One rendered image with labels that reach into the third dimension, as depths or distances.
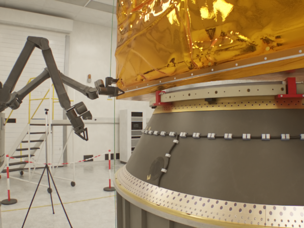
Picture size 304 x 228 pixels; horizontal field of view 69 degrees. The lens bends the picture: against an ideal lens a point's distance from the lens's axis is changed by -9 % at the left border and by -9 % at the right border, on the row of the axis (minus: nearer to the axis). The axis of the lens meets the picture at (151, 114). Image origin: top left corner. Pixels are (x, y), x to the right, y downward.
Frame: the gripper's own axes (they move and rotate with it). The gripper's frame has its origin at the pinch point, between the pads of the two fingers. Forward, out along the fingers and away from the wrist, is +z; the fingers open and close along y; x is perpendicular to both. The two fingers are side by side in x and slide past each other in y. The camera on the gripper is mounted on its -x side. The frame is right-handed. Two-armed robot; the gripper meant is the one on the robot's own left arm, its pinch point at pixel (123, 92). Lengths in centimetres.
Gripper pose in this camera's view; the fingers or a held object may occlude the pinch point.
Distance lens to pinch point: 185.2
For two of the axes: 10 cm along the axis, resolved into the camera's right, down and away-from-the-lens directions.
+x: 0.0, 10.0, -0.3
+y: -5.5, 0.3, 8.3
